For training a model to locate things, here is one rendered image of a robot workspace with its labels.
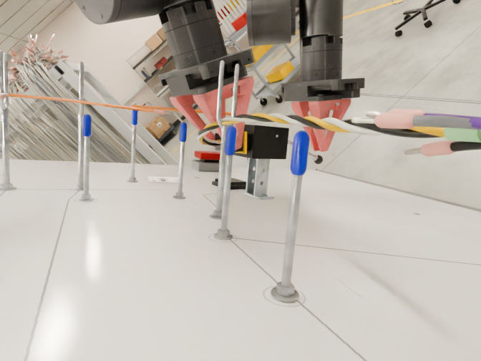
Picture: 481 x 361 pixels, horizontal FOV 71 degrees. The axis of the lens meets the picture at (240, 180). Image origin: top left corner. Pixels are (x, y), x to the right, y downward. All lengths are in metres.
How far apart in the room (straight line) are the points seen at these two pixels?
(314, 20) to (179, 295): 0.39
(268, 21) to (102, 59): 8.09
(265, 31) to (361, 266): 0.33
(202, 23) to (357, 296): 0.28
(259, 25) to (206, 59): 0.14
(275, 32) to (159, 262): 0.35
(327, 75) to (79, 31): 8.24
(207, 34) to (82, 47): 8.23
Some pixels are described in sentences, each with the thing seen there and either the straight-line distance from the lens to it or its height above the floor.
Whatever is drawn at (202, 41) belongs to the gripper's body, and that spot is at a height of 1.26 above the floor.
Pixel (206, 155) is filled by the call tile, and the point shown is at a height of 1.11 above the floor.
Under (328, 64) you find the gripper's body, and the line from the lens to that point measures 0.48.
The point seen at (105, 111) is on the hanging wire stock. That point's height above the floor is 1.28.
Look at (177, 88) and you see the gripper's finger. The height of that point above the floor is 1.24.
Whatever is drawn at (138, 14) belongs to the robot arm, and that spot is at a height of 1.31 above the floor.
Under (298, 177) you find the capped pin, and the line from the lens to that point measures 0.17.
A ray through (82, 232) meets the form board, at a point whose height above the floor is 1.22.
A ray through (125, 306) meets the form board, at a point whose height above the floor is 1.21.
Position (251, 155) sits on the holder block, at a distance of 0.40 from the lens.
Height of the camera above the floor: 1.27
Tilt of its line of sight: 22 degrees down
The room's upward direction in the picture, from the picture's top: 42 degrees counter-clockwise
